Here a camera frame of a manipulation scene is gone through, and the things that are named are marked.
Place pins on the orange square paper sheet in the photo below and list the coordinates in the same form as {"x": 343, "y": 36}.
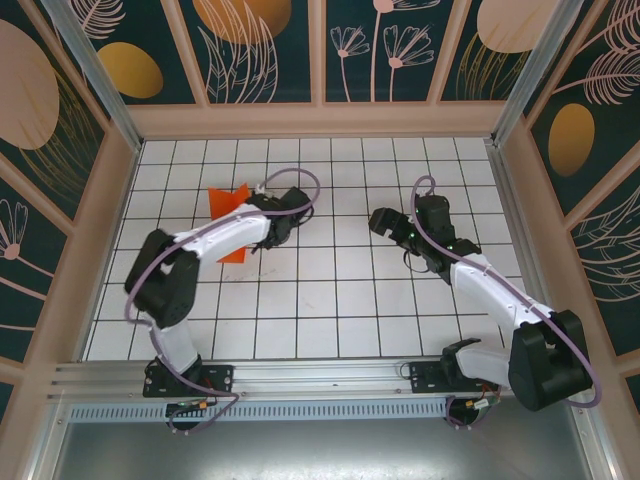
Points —
{"x": 226, "y": 201}

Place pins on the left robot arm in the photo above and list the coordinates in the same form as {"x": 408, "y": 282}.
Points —
{"x": 165, "y": 285}

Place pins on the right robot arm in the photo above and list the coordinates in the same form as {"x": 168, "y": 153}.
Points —
{"x": 540, "y": 365}

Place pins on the grey metal shelf sheet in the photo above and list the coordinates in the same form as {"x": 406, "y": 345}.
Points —
{"x": 320, "y": 450}

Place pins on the aluminium side rail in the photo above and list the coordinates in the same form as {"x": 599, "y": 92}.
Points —
{"x": 530, "y": 250}

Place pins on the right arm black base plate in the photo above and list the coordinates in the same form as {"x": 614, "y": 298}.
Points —
{"x": 425, "y": 376}

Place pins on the long aluminium mounting rail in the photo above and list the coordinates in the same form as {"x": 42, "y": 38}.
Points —
{"x": 320, "y": 377}

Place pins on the aluminium corner post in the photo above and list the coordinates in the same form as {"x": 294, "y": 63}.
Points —
{"x": 530, "y": 65}
{"x": 100, "y": 90}

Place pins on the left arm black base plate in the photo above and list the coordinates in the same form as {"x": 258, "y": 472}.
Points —
{"x": 220, "y": 376}

